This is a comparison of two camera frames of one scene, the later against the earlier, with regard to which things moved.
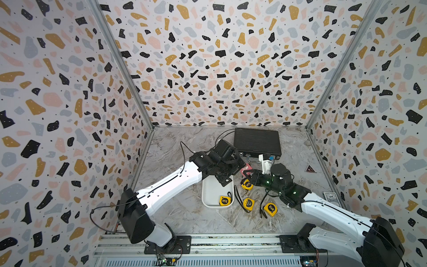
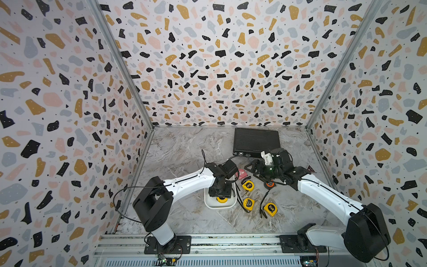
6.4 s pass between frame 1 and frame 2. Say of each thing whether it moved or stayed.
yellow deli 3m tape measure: stayed
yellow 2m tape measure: stayed
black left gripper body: moved
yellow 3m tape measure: stayed
